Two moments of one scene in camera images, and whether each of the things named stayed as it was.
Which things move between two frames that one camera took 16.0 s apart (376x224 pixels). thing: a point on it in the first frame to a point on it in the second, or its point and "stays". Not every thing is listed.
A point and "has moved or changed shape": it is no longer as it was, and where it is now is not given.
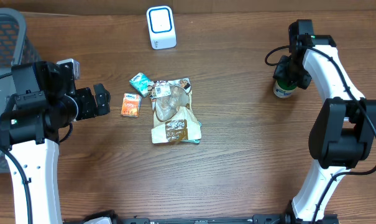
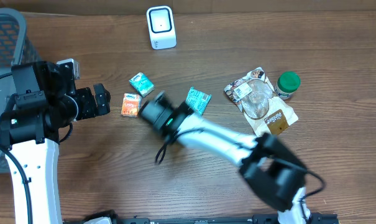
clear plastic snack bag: x=171 y=101 to x=254 y=94
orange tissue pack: x=131 y=105 stays
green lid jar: x=283 y=89 stays
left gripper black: x=86 y=102 stays
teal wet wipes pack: x=194 y=129 has moved or changed shape
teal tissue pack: x=141 y=82 stays
